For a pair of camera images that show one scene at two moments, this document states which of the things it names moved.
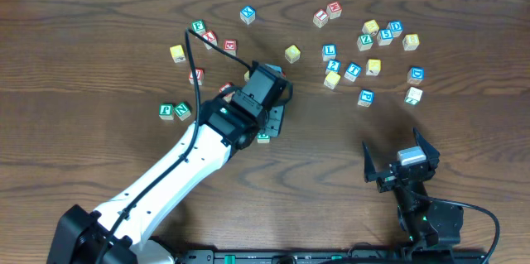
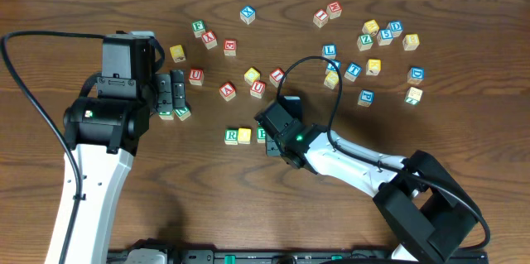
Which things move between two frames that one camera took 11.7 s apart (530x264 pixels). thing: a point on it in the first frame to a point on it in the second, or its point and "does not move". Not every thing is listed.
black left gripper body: (276, 120) to (171, 91)
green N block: (182, 111) does not move
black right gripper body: (399, 175) to (272, 146)
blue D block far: (396, 26) does not move
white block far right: (413, 95) does not move
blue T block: (353, 71) does not move
